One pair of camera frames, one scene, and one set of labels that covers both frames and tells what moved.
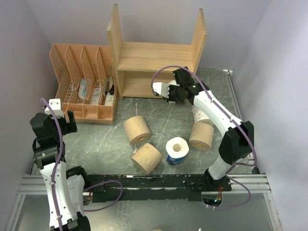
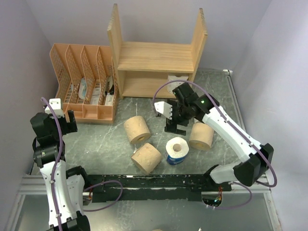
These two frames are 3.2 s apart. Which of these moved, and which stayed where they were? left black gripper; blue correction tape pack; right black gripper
Moved: right black gripper
Stayed: left black gripper; blue correction tape pack
